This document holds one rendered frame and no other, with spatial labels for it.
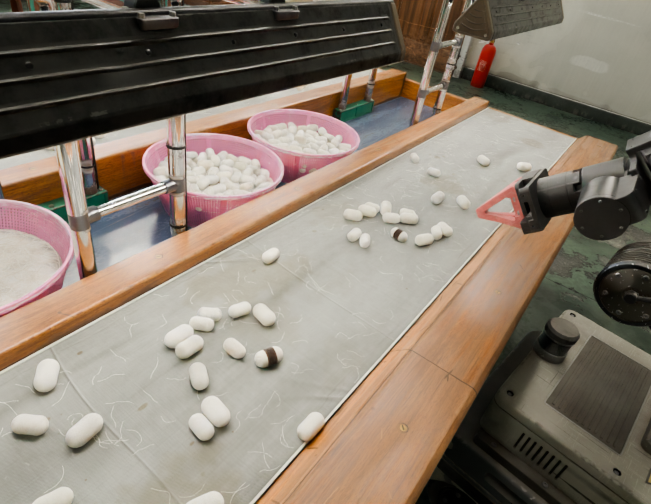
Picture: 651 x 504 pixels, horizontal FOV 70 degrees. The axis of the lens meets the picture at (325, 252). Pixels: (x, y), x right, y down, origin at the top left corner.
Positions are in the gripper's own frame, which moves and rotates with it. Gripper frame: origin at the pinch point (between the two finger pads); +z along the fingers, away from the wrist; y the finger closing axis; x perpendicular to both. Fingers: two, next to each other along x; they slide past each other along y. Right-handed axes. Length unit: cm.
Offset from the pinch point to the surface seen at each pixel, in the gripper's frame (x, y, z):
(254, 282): -4.0, 26.4, 24.6
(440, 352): 11.3, 21.5, 1.8
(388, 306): 6.8, 16.0, 11.2
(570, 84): 11, -447, 73
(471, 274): 9.2, 1.8, 4.3
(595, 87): 21, -448, 54
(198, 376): -0.2, 44.3, 17.4
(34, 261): -19, 45, 44
